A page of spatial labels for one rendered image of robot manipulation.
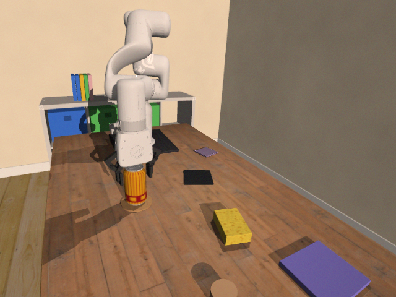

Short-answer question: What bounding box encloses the tan round cork coaster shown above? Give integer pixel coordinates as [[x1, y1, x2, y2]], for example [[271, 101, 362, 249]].
[[121, 194, 152, 212]]

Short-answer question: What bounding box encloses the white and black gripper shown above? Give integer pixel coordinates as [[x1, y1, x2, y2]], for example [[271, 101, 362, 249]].
[[104, 128, 161, 186]]

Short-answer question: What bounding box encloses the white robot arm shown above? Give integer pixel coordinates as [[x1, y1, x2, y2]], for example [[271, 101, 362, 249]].
[[104, 9, 171, 145]]

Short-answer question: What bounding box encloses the orange and yellow striped drink can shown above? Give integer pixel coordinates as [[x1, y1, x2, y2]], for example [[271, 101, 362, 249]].
[[123, 164, 147, 205]]

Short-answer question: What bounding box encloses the yellow sponge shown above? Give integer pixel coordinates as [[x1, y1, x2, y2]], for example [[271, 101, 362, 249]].
[[213, 208, 252, 246]]

